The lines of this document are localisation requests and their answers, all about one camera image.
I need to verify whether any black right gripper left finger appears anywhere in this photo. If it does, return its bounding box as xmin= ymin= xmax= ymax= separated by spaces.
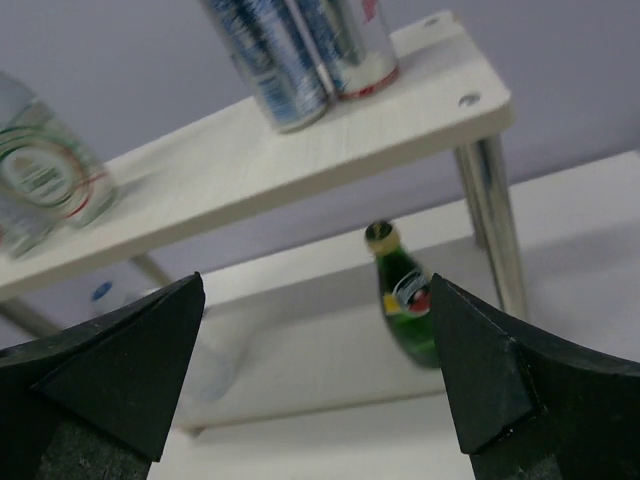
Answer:
xmin=1 ymin=273 xmax=205 ymax=479

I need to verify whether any Pocari Sweat plastic bottle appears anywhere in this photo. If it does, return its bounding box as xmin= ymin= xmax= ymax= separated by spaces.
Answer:
xmin=91 ymin=280 xmax=252 ymax=408

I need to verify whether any green glass Perrier bottle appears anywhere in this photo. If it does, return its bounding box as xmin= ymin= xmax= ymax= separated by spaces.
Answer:
xmin=364 ymin=220 xmax=440 ymax=369

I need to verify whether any clear Chang soda water bottle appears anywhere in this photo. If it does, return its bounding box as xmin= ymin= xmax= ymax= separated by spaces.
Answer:
xmin=1 ymin=191 xmax=56 ymax=259
xmin=1 ymin=72 xmax=118 ymax=228

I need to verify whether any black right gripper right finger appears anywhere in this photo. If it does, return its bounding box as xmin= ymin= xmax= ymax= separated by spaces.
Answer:
xmin=431 ymin=275 xmax=639 ymax=479

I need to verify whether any white two-tier wooden shelf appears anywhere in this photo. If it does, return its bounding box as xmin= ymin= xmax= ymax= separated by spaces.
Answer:
xmin=1 ymin=11 xmax=528 ymax=431

